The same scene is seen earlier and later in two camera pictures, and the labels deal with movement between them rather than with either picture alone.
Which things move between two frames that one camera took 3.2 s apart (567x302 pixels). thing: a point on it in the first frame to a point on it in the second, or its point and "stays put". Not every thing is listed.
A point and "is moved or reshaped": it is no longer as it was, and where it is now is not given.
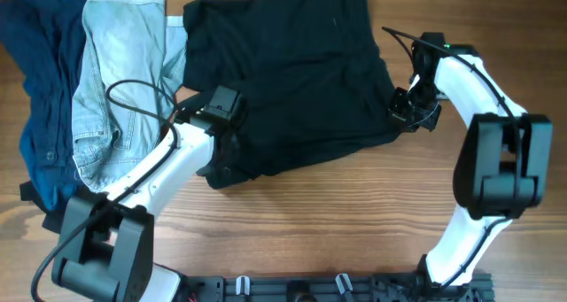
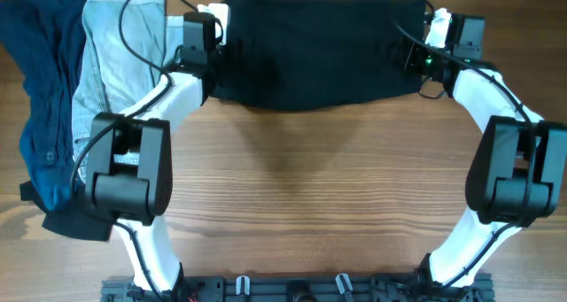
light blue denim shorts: x=126 y=36 stays put
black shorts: x=306 y=63 is moved or reshaped
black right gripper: x=408 y=116 to x=414 y=58
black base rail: x=379 y=288 stays put
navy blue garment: x=42 y=34 stays put
